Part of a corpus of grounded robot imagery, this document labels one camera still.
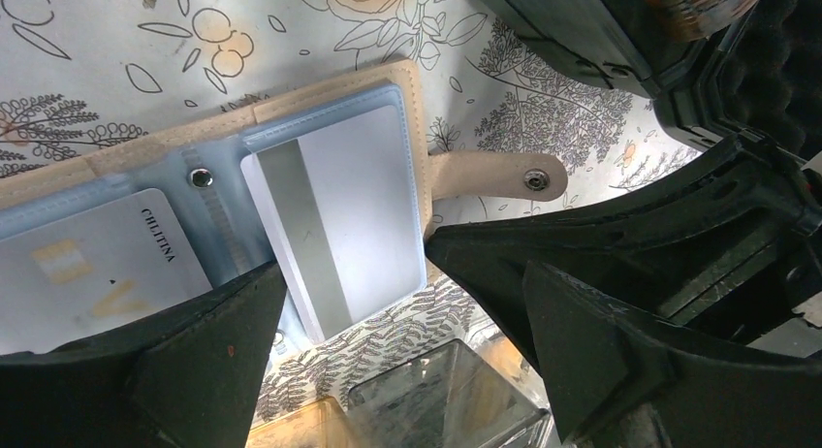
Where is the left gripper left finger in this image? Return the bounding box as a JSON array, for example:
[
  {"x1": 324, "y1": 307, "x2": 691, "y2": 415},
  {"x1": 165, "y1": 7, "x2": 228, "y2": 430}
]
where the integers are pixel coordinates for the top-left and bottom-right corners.
[{"x1": 1, "y1": 262, "x2": 287, "y2": 447}]

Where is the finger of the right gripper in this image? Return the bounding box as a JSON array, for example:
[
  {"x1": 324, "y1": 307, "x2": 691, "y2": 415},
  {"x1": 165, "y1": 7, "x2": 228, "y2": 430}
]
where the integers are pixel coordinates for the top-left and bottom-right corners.
[{"x1": 426, "y1": 137, "x2": 821, "y2": 365}]

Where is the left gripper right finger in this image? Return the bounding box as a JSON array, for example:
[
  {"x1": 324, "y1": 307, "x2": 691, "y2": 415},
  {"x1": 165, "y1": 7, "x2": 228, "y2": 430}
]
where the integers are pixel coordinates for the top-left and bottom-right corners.
[{"x1": 522, "y1": 263, "x2": 821, "y2": 447}]

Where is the white VIP card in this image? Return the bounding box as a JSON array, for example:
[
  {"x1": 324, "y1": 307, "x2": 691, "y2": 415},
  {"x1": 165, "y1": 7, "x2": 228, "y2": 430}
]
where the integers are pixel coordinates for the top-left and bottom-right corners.
[{"x1": 1, "y1": 188, "x2": 211, "y2": 354}]

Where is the silver card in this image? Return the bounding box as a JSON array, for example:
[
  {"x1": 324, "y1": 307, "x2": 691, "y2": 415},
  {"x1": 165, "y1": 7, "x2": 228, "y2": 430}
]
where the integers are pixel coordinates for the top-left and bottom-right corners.
[{"x1": 240, "y1": 105, "x2": 427, "y2": 343}]

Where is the amber transparent card holder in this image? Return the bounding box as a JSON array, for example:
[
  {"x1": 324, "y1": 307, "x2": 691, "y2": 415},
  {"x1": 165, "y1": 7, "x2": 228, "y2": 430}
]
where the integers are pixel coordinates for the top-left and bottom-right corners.
[{"x1": 246, "y1": 397, "x2": 361, "y2": 448}]

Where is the smoky black card holder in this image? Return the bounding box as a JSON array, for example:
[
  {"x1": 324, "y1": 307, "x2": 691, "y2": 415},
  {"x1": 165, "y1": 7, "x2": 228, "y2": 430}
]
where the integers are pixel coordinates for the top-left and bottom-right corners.
[{"x1": 347, "y1": 340, "x2": 549, "y2": 447}]

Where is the black poker chip case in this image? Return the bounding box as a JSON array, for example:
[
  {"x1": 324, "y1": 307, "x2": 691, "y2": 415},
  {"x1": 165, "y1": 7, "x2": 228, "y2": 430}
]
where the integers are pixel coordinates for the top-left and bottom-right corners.
[{"x1": 481, "y1": 0, "x2": 821, "y2": 160}]

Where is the floral patterned table mat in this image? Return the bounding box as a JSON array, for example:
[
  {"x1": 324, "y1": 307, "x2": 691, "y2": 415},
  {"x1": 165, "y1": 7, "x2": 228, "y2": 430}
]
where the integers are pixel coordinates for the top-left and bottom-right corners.
[{"x1": 0, "y1": 0, "x2": 701, "y2": 448}]

